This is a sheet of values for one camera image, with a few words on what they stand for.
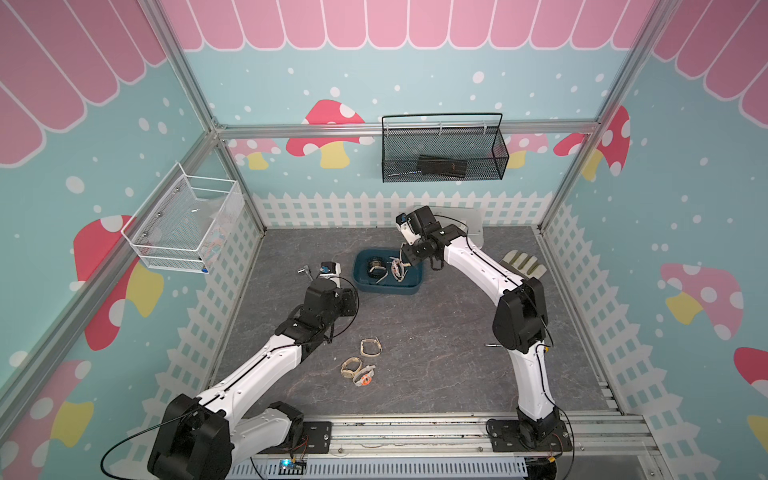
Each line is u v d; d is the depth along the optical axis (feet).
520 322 1.79
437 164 2.90
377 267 3.47
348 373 2.72
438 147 3.09
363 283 3.40
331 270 2.39
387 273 3.46
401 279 3.41
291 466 2.39
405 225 2.75
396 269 3.37
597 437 2.49
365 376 2.67
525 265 3.56
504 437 2.42
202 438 1.30
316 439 2.43
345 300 2.43
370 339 2.99
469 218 3.69
